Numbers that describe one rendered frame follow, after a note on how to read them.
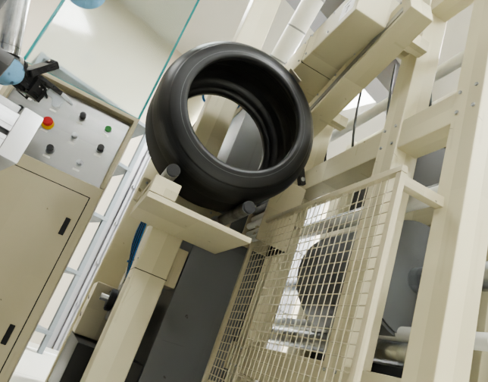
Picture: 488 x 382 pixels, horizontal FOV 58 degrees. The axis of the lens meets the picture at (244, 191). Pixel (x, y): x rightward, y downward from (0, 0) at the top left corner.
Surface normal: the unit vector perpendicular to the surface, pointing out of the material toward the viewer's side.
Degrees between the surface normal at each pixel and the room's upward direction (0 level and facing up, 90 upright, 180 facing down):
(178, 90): 92
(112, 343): 90
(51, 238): 90
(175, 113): 95
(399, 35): 162
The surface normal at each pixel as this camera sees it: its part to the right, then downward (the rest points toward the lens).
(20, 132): 0.65, -0.07
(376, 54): -0.19, 0.76
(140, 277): 0.38, -0.22
